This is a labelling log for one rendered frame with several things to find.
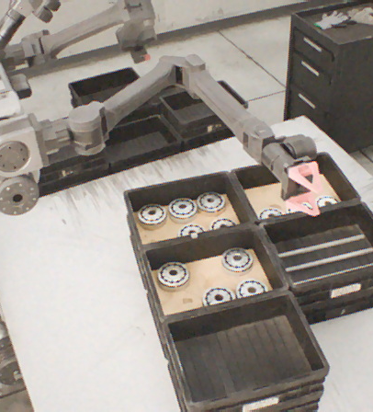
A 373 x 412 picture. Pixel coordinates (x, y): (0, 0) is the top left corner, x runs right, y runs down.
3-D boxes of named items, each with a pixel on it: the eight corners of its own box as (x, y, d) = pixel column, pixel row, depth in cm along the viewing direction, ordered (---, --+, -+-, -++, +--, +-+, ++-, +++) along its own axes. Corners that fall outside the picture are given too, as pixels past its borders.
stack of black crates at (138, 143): (117, 213, 322) (109, 164, 300) (98, 182, 343) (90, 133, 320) (184, 191, 334) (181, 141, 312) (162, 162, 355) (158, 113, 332)
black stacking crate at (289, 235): (288, 313, 186) (290, 290, 179) (255, 248, 208) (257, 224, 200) (398, 283, 193) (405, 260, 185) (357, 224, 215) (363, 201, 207)
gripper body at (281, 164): (308, 195, 137) (291, 177, 143) (312, 160, 131) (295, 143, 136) (284, 203, 136) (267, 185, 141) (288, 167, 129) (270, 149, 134)
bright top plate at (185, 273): (160, 288, 190) (159, 287, 189) (156, 265, 197) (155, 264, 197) (191, 284, 190) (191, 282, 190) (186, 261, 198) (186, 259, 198)
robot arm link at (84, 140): (60, 138, 155) (56, 121, 152) (96, 128, 158) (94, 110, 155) (70, 156, 149) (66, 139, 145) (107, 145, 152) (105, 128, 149)
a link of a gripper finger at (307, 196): (328, 217, 132) (305, 193, 139) (333, 192, 127) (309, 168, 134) (302, 226, 130) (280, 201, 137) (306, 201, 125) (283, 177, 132)
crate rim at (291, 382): (188, 414, 151) (188, 409, 149) (161, 325, 173) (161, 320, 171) (331, 375, 158) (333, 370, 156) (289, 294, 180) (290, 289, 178)
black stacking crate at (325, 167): (255, 247, 208) (256, 223, 200) (229, 194, 229) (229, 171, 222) (357, 223, 215) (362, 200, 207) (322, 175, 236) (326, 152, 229)
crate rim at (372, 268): (290, 293, 180) (290, 289, 178) (256, 228, 201) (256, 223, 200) (404, 264, 187) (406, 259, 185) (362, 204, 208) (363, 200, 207)
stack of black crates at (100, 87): (93, 173, 349) (82, 108, 319) (77, 146, 370) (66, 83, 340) (155, 153, 361) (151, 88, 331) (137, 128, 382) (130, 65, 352)
